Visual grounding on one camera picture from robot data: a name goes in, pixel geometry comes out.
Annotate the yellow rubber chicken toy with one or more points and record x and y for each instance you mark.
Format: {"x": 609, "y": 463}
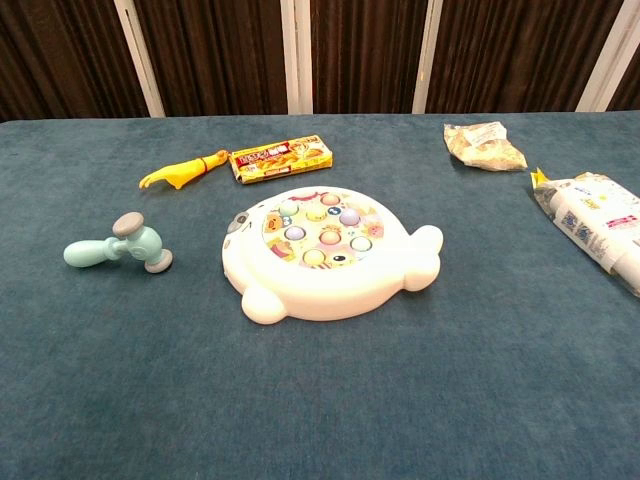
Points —
{"x": 185, "y": 170}

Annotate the blue table cloth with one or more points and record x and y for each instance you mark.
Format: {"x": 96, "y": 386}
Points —
{"x": 320, "y": 390}

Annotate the mint green toy hammer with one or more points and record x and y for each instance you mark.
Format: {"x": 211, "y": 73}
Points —
{"x": 136, "y": 243}

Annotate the white package with yellow edges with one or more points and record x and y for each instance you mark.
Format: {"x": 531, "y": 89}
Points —
{"x": 592, "y": 220}

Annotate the white partition frame post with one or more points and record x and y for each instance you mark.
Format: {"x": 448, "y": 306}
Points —
{"x": 607, "y": 55}
{"x": 427, "y": 55}
{"x": 296, "y": 55}
{"x": 140, "y": 60}

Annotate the yellow red food box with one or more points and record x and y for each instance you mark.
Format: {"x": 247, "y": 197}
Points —
{"x": 280, "y": 159}

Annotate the dark brown curtain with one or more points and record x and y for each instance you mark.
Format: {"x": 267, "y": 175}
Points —
{"x": 365, "y": 55}

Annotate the clear bag of snacks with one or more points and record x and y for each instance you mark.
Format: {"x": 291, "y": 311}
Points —
{"x": 482, "y": 145}

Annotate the white whack-a-mole toy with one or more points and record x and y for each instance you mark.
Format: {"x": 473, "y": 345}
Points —
{"x": 320, "y": 292}

